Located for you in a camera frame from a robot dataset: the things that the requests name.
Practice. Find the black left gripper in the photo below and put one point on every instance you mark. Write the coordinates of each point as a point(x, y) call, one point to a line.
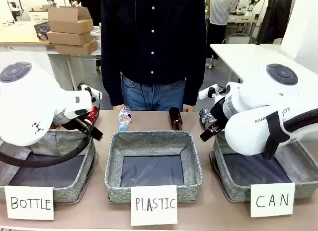
point(67, 125)

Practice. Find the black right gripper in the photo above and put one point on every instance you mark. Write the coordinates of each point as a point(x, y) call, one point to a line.
point(219, 111)

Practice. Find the crushed black can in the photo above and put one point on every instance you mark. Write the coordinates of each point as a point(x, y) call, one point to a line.
point(206, 116)

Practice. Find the crushed red can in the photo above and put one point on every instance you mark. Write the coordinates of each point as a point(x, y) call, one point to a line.
point(94, 114)

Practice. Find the clear plastic water bottle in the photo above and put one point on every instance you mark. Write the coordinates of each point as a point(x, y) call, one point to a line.
point(124, 116)

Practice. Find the brown glass bottle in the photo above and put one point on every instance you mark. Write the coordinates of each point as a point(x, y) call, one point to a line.
point(176, 119)

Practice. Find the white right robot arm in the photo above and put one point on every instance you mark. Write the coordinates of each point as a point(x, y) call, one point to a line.
point(261, 97)

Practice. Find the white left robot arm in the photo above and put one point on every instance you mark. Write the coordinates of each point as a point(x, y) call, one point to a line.
point(24, 104)

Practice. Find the grey fabric basket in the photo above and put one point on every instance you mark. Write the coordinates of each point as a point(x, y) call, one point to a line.
point(231, 188)
point(62, 191)
point(154, 141)

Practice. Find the paper label CAN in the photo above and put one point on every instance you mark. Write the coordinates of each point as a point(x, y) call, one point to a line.
point(272, 200)

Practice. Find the black mesh basket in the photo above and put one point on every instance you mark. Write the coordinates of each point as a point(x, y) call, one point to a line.
point(42, 29)

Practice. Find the person's left hand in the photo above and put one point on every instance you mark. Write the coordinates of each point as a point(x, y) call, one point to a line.
point(188, 108)

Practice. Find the person's right hand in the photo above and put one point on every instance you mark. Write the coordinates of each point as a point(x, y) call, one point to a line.
point(117, 108)

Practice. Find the white desk with legs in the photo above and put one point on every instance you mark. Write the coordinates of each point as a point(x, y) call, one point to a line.
point(74, 67)

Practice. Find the flat closed cardboard box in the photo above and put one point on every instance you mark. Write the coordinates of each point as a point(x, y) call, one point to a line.
point(77, 48)
point(67, 38)

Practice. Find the paper label PLASTIC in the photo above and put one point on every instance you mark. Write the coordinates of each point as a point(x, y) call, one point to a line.
point(154, 206)

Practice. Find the paper label BOTTLE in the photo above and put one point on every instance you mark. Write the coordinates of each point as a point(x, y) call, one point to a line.
point(29, 203)

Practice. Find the grey chair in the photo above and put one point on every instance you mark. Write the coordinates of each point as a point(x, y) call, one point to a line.
point(238, 38)

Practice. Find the person in dark shirt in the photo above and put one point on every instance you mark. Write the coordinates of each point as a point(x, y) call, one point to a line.
point(154, 42)

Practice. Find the open cardboard box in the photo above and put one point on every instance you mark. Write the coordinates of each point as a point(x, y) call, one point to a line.
point(67, 20)

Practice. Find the background wooden table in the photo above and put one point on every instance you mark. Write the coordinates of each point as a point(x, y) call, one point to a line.
point(243, 19)

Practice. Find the background person white shirt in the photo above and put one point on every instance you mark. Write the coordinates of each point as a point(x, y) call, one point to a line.
point(221, 10)

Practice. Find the white plastic crate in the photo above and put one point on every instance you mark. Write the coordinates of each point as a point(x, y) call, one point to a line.
point(38, 16)

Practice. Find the background person dark clothes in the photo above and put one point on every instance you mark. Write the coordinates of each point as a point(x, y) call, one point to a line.
point(90, 2)

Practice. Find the hanging dark coat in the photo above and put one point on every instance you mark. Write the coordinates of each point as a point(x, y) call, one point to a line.
point(275, 17)

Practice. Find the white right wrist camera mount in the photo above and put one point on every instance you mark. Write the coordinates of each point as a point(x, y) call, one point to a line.
point(206, 93)

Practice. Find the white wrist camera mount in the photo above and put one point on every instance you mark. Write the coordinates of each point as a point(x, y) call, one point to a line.
point(87, 88)
point(206, 93)

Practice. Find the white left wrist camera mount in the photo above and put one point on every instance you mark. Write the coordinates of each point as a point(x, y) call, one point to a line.
point(87, 88)

